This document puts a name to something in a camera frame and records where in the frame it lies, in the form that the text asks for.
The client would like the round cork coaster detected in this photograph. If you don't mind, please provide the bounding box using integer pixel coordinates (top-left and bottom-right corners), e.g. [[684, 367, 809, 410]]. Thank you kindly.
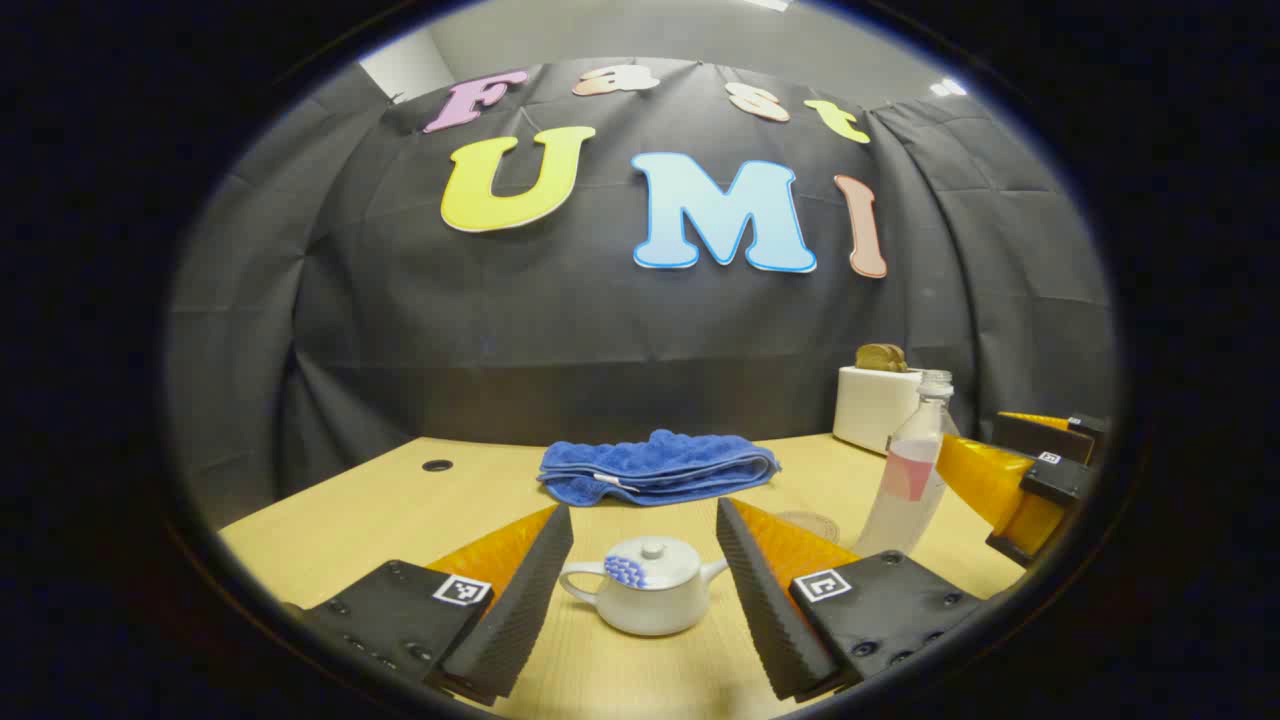
[[775, 511, 842, 546]]

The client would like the white ceramic teacup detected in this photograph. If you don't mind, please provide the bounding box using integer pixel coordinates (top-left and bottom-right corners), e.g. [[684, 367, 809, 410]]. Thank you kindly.
[[558, 537, 729, 638]]

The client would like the folded blue towel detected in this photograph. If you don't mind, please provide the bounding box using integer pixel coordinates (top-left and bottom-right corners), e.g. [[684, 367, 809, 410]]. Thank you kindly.
[[537, 430, 782, 507]]

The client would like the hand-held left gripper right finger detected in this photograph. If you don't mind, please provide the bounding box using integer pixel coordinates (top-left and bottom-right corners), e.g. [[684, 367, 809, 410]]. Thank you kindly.
[[715, 497, 988, 704]]

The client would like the clear plastic water bottle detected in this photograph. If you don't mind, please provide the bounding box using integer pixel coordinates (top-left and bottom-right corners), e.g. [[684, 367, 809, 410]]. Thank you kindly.
[[853, 370, 957, 558]]

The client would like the black backdrop cloth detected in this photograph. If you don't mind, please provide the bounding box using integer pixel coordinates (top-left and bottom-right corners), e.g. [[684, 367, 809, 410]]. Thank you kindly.
[[165, 60, 1117, 528]]

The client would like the white toaster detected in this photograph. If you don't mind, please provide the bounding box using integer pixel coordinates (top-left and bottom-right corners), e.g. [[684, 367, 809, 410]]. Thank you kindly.
[[832, 365, 927, 456]]

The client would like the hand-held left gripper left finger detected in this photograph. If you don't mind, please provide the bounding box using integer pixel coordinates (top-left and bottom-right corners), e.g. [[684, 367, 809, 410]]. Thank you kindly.
[[286, 503, 576, 706]]

